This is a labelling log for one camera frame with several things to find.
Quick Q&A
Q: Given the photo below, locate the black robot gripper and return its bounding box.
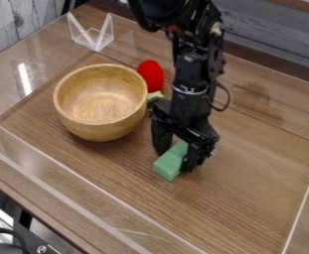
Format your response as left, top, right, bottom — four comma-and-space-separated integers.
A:
151, 85, 220, 173

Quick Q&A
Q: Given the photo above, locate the green rectangular block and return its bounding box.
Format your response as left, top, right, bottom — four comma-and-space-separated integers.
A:
155, 141, 188, 182

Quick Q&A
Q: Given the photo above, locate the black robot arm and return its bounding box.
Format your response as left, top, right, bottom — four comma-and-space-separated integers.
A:
129, 0, 227, 173

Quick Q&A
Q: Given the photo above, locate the brown wooden bowl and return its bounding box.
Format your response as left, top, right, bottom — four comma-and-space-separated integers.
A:
54, 63, 148, 142

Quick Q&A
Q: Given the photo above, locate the red plush strawberry toy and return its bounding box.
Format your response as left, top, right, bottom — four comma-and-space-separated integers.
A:
137, 60, 165, 101

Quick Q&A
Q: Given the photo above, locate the clear acrylic tray wall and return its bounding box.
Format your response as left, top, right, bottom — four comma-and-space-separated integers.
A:
0, 126, 207, 254

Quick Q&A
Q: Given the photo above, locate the black table clamp mount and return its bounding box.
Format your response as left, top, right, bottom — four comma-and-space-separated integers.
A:
14, 209, 62, 254

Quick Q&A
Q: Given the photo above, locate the black cable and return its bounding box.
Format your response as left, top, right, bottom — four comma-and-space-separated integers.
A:
0, 226, 26, 254

